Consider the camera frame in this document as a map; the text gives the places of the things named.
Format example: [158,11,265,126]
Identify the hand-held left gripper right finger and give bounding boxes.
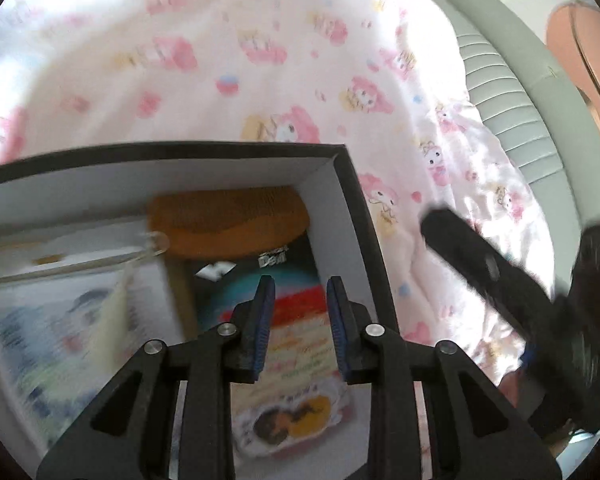
[326,276,561,480]

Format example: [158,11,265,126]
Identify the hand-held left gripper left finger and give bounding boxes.
[35,275,276,480]

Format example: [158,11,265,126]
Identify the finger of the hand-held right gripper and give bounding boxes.
[419,207,557,337]

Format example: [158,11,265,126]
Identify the colourful snack packet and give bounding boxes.
[230,322,356,458]

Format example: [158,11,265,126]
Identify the black cardboard box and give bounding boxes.
[0,141,402,480]

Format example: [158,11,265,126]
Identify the white cartoon booklet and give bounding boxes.
[0,270,186,441]

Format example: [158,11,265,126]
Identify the pale green padded headboard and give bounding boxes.
[400,0,598,241]

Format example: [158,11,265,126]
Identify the pink cartoon printed blanket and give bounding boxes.
[0,0,556,411]

